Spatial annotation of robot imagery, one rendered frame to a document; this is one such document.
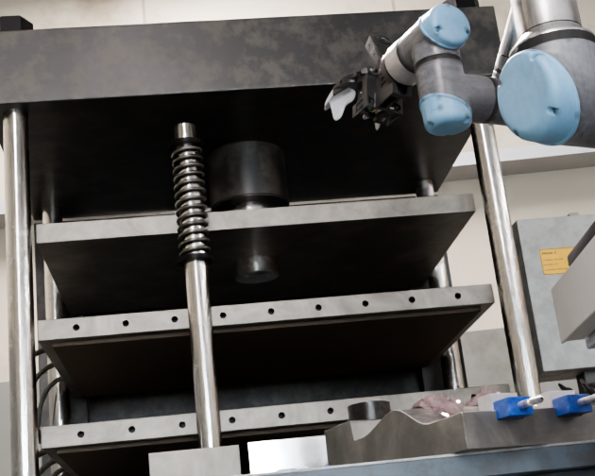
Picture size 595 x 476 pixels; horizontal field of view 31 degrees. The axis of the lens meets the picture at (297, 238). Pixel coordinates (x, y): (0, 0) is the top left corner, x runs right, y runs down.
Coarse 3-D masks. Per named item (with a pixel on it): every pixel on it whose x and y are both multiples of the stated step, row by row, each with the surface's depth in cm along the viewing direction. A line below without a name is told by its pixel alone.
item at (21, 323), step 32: (480, 128) 268; (480, 160) 267; (416, 192) 337; (512, 256) 258; (32, 288) 248; (512, 288) 255; (32, 320) 245; (512, 320) 253; (32, 352) 242; (448, 352) 319; (512, 352) 252; (32, 384) 240; (64, 384) 307; (448, 384) 317; (32, 416) 237; (64, 416) 304; (32, 448) 235
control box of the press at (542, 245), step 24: (576, 216) 277; (528, 240) 274; (552, 240) 274; (576, 240) 275; (528, 264) 272; (552, 264) 272; (528, 288) 270; (528, 312) 271; (552, 312) 268; (552, 336) 266; (552, 360) 264; (576, 360) 265
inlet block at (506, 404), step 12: (492, 396) 162; (504, 396) 163; (516, 396) 164; (528, 396) 160; (540, 396) 154; (480, 408) 164; (492, 408) 161; (504, 408) 159; (516, 408) 158; (528, 408) 159
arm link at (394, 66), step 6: (396, 42) 174; (390, 48) 175; (396, 48) 178; (390, 54) 174; (396, 54) 173; (384, 60) 176; (390, 60) 174; (396, 60) 173; (390, 66) 174; (396, 66) 173; (402, 66) 172; (390, 72) 175; (396, 72) 174; (402, 72) 173; (408, 72) 173; (396, 78) 175; (402, 78) 174; (408, 78) 174; (414, 78) 174; (408, 84) 176; (414, 84) 177
